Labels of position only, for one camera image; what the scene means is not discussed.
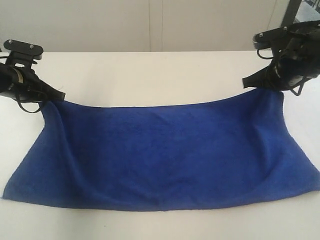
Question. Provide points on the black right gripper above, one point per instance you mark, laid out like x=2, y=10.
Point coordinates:
x=293, y=66

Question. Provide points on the blue towel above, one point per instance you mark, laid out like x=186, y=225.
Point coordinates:
x=220, y=154

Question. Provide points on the dark window frame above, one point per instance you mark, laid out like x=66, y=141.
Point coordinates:
x=290, y=12

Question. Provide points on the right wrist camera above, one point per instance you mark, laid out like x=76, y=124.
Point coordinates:
x=280, y=37

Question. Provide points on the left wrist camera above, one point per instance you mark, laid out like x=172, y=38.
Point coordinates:
x=22, y=53

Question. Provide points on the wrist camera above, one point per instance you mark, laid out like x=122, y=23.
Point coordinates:
x=280, y=37
x=22, y=53

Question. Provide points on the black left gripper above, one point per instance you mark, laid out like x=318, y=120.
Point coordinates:
x=22, y=85

